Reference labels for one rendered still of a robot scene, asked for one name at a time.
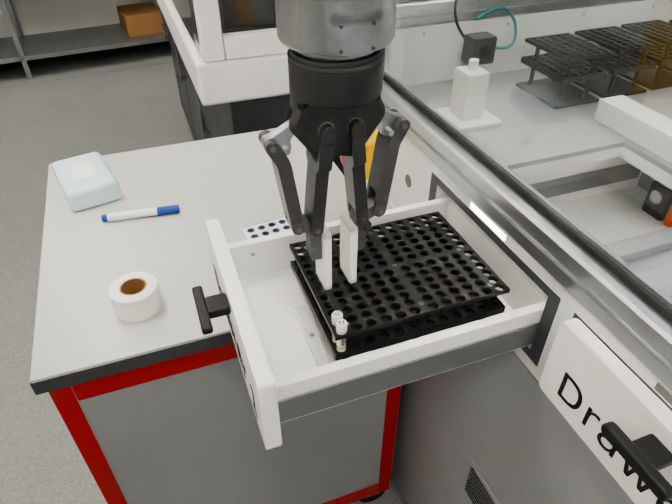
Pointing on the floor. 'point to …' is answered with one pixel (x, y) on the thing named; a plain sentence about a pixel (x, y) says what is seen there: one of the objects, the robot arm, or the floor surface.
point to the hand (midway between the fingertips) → (336, 252)
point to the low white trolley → (185, 343)
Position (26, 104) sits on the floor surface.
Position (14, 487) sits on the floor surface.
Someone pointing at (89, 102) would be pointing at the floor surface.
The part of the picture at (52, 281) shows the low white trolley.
